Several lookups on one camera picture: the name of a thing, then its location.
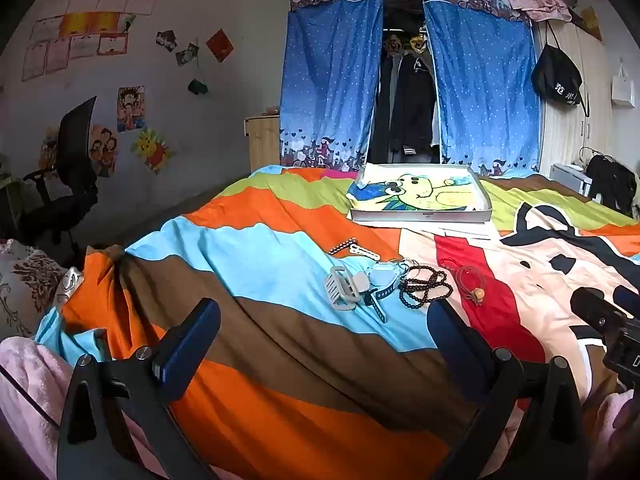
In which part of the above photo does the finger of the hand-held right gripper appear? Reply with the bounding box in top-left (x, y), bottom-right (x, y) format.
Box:
top-left (570, 287), bottom-right (627, 334)
top-left (613, 284), bottom-right (640, 318)

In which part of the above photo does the pink fleece blanket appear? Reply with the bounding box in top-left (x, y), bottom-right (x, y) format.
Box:
top-left (0, 335), bottom-right (166, 480)

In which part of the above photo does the grey claw hair clip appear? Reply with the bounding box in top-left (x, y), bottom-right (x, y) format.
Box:
top-left (322, 265), bottom-right (372, 310)

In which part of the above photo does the group of paper certificates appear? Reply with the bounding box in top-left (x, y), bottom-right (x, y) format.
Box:
top-left (20, 0), bottom-right (156, 84)

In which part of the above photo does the cartoon drawing sheet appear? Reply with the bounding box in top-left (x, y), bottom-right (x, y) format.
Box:
top-left (350, 169), bottom-right (487, 212)

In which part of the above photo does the colourful printed bedspread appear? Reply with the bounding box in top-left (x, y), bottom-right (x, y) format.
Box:
top-left (35, 165), bottom-right (640, 480)

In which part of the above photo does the cartoon family sticker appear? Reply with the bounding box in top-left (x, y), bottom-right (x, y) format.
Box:
top-left (87, 125), bottom-right (121, 178)

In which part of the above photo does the blue watch band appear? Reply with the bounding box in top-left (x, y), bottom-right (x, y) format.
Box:
top-left (362, 265), bottom-right (402, 325)

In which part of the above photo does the blue dotted curtain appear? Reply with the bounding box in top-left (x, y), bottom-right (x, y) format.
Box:
top-left (279, 0), bottom-right (384, 169)
top-left (423, 0), bottom-right (544, 177)

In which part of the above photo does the white paper bag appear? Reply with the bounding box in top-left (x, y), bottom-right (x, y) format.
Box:
top-left (611, 62), bottom-right (637, 107)

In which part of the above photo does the black bead bracelet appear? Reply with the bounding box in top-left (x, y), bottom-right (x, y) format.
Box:
top-left (397, 264), bottom-right (454, 310)

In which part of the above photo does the white shallow tray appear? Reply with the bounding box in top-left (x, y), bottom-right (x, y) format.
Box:
top-left (348, 162), bottom-right (493, 224)

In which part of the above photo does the small wooden cabinet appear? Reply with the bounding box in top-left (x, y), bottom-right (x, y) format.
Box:
top-left (244, 112), bottom-right (282, 173)

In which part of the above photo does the white side table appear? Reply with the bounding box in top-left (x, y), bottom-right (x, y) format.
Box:
top-left (550, 162), bottom-right (596, 199)

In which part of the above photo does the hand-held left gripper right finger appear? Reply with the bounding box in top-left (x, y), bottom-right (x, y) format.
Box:
top-left (426, 299), bottom-right (586, 480)

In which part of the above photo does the black drawstring bag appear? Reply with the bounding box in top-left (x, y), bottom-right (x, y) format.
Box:
top-left (530, 20), bottom-right (591, 117)

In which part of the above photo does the red diamond paper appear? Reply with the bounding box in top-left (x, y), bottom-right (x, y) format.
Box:
top-left (206, 28), bottom-right (235, 63)

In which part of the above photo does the dark hanging jacket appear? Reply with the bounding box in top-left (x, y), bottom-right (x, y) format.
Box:
top-left (384, 50), bottom-right (442, 160)

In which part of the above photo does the brown patterned pillow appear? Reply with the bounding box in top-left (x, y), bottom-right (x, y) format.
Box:
top-left (0, 239), bottom-right (84, 342)

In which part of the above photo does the black clothes heap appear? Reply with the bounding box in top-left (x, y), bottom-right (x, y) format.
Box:
top-left (585, 152), bottom-right (639, 217)

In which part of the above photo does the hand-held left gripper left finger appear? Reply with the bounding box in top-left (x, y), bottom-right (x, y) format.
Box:
top-left (56, 298), bottom-right (222, 480)

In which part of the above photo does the yellow cartoon sticker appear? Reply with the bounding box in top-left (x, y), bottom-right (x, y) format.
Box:
top-left (131, 129), bottom-right (173, 173)

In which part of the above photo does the black office chair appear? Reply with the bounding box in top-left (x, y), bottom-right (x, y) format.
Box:
top-left (0, 95), bottom-right (101, 257)

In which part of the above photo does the light wooden wardrobe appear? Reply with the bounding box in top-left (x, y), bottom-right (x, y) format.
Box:
top-left (532, 10), bottom-right (621, 182)

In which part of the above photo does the cartoon character poster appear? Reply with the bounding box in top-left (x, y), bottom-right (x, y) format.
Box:
top-left (116, 86), bottom-right (147, 133)

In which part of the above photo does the string bracelet with orange bead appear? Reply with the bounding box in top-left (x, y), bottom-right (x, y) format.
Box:
top-left (454, 265), bottom-right (488, 306)

